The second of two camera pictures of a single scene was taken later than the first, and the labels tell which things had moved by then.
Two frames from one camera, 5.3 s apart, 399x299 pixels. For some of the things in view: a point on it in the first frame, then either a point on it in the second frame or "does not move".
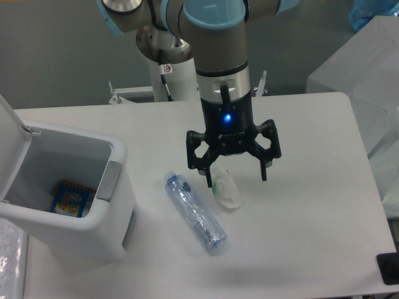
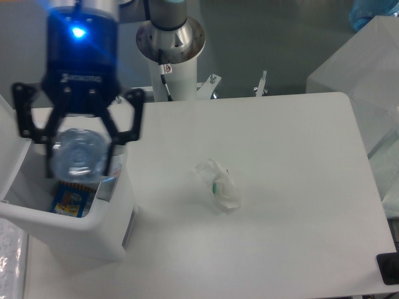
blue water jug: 361,12 does not move
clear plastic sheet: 14,246 does not move
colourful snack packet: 72,199 does not move
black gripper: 229,128 -> 81,78
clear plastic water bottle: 197,213 -> 80,156
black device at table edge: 388,266 does not move
